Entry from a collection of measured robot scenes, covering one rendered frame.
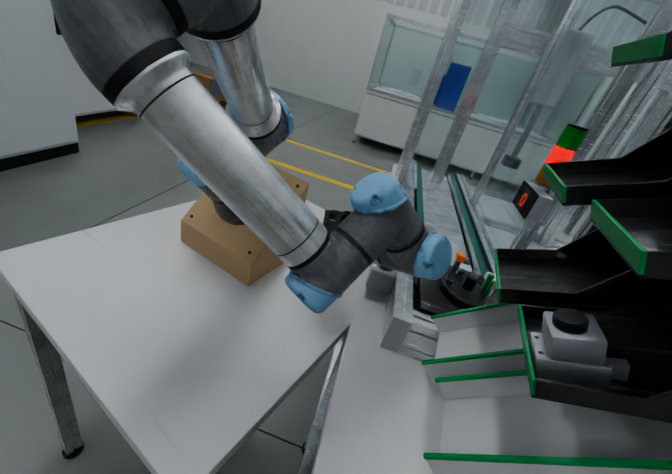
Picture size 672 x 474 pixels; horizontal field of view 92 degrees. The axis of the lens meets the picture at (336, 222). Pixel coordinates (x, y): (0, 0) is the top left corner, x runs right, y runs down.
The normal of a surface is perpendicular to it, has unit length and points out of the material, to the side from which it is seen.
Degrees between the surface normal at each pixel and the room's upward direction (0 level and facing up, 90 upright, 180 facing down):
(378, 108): 90
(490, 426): 45
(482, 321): 90
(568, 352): 89
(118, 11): 78
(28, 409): 0
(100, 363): 0
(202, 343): 0
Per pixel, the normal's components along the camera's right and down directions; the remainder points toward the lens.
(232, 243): -0.17, -0.40
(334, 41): -0.24, 0.42
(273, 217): 0.21, 0.34
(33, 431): 0.24, -0.85
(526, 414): -0.46, -0.87
